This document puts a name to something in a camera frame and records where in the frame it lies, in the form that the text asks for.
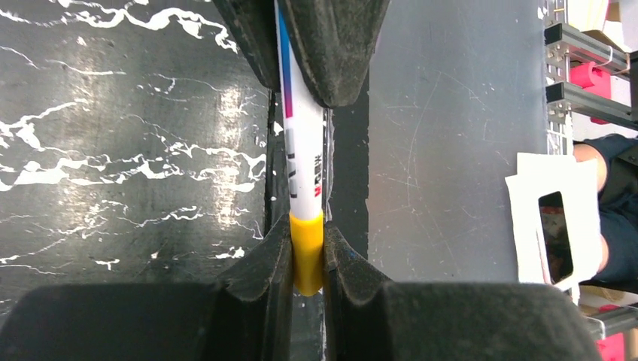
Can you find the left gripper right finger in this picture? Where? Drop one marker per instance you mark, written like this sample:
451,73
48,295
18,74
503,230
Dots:
371,317

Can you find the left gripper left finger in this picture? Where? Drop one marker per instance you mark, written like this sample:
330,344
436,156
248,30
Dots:
243,314

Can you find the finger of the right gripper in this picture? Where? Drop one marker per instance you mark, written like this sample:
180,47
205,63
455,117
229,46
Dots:
333,43
252,24

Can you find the white marker pen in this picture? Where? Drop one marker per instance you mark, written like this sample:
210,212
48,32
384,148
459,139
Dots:
303,131

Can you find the yellow marker cap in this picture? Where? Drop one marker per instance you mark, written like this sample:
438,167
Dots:
307,238

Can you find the white paper box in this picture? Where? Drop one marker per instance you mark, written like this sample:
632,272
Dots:
555,218

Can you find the person in dark clothes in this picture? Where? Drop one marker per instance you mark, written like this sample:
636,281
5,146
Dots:
616,157

